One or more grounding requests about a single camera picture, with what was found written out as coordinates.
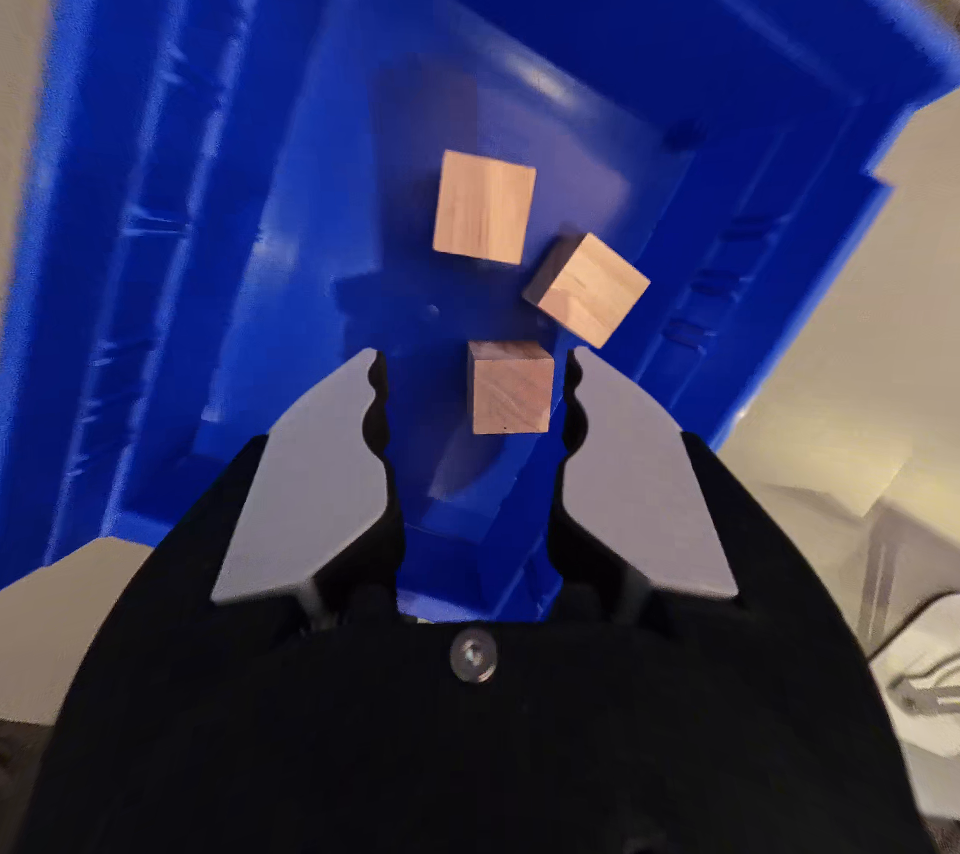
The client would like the wooden cube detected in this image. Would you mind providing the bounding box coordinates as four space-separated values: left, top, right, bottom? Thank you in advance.
466 340 557 437
522 233 652 350
432 149 538 266

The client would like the blue plastic bin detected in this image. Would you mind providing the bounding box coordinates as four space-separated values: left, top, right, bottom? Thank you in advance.
0 0 960 623

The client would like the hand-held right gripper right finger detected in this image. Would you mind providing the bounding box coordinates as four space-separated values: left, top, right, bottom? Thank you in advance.
547 346 741 623

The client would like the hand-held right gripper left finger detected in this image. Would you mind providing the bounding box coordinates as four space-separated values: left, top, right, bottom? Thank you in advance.
210 346 408 626

